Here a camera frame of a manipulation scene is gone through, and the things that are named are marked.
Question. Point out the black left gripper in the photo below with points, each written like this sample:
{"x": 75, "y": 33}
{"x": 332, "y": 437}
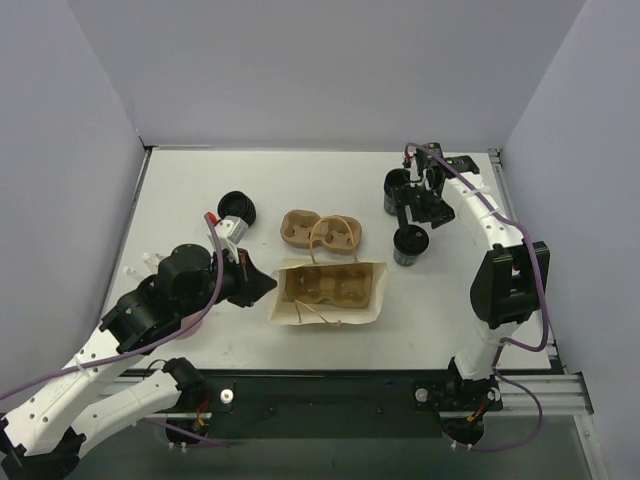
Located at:
{"x": 242, "y": 279}

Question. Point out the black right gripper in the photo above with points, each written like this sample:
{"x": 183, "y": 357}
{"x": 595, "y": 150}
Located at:
{"x": 417, "y": 198}

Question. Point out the brown pulp cup carrier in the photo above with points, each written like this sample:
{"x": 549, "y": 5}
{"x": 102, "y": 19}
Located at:
{"x": 305, "y": 229}

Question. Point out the tan paper bag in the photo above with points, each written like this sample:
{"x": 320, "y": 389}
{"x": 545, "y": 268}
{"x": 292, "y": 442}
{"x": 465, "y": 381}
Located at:
{"x": 286, "y": 313}

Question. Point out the black paper coffee cup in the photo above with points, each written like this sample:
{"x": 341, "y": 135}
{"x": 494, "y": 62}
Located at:
{"x": 405, "y": 256}

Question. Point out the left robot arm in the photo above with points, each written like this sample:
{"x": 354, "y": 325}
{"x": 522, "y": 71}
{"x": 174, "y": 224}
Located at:
{"x": 46, "y": 436}

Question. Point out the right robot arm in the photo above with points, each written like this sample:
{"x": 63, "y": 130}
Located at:
{"x": 509, "y": 286}

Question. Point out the stack of black cups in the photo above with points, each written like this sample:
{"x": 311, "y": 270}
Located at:
{"x": 395, "y": 178}

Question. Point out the pink straw holder cup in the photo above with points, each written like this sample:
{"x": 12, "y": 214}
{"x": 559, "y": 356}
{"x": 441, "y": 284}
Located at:
{"x": 189, "y": 330}

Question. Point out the stack of black lids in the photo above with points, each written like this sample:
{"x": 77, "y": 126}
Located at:
{"x": 236, "y": 203}

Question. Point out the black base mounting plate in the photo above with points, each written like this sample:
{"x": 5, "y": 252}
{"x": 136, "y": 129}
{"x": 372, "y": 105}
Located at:
{"x": 339, "y": 404}

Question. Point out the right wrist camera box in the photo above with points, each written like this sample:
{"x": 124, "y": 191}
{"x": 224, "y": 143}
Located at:
{"x": 416, "y": 170}

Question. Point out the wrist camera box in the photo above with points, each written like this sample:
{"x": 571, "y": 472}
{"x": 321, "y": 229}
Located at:
{"x": 416, "y": 170}
{"x": 230, "y": 231}

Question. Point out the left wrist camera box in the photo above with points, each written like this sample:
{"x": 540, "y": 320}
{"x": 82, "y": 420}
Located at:
{"x": 230, "y": 231}

